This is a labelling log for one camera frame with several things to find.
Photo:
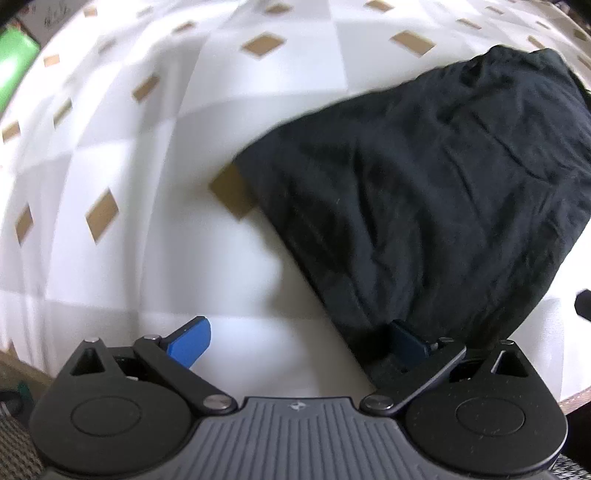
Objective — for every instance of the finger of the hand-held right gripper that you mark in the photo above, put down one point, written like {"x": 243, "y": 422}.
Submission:
{"x": 584, "y": 304}

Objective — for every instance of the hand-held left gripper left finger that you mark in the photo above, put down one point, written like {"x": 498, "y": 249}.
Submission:
{"x": 189, "y": 341}

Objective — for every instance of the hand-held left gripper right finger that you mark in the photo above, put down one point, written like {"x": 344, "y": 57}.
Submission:
{"x": 408, "y": 344}

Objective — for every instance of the black t-shirt red print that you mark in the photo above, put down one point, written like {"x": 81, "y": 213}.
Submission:
{"x": 415, "y": 184}

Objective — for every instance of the houndstooth fabric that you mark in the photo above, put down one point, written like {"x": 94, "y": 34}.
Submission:
{"x": 18, "y": 443}

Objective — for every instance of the green stool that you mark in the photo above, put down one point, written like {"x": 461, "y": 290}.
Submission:
{"x": 14, "y": 60}

